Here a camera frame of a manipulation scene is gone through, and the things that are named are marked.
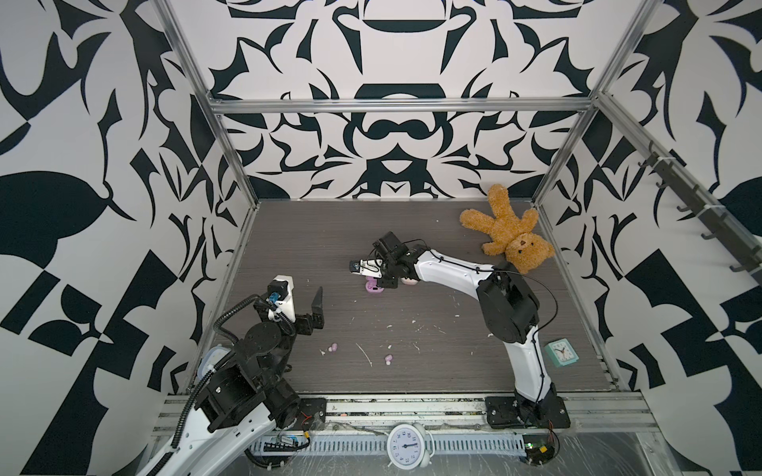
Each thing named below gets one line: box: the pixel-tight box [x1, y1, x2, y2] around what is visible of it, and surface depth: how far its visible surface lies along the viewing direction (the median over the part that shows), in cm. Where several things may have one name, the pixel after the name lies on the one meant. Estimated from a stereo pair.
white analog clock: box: [386, 422, 436, 471], surface depth 70 cm
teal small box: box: [543, 337, 580, 368], surface depth 85 cm
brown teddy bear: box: [459, 183, 556, 274], surface depth 104 cm
